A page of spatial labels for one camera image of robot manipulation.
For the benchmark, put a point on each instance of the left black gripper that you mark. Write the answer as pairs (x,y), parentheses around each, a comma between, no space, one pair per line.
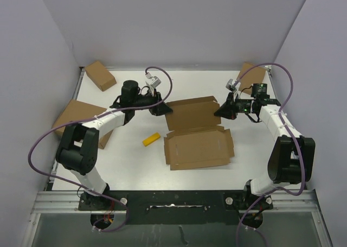
(160,109)

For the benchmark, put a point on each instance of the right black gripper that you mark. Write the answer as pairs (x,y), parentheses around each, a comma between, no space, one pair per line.
(228,109)

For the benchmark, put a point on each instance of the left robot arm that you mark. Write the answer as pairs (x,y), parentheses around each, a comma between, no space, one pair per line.
(78,148)

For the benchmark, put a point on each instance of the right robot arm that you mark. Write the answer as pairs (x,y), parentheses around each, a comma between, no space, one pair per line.
(291,160)

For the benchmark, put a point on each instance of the small folded cardboard box left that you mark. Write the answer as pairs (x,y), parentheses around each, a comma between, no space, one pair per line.
(100,76)

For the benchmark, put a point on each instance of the yellow wooden block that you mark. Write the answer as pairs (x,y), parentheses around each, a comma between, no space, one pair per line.
(154,137)

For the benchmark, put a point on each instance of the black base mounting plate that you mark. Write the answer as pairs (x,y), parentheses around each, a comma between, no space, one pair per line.
(178,207)

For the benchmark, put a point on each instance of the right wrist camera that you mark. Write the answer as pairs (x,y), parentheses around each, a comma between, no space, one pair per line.
(233,85)

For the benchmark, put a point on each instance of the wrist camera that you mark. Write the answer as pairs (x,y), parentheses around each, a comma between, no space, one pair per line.
(233,85)
(152,81)

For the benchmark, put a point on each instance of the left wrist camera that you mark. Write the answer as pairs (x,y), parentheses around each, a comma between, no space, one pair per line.
(152,81)

